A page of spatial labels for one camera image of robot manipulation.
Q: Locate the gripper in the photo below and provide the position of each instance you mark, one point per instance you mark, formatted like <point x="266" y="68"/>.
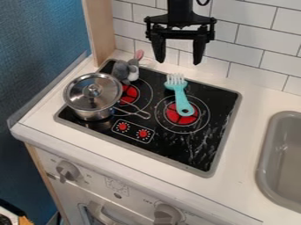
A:
<point x="180" y="25"/>

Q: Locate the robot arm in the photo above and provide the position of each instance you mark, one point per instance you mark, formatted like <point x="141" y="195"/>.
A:
<point x="180" y="7"/>

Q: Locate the toy stove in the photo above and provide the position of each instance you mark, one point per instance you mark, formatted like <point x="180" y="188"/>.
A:
<point x="156" y="117"/>

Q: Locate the silver pan lid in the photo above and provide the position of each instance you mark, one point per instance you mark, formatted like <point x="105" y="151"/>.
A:
<point x="93" y="91"/>

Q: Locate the silver pan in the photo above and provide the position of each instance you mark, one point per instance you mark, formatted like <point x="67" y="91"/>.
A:
<point x="92" y="112"/>

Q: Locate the teal toy fork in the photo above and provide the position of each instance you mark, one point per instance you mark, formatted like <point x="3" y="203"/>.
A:
<point x="180" y="93"/>

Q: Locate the grey plush rabbit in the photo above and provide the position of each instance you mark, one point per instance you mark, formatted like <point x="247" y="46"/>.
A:
<point x="127" y="69"/>

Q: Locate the toy sink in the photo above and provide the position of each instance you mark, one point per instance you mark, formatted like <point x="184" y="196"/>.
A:
<point x="282" y="164"/>

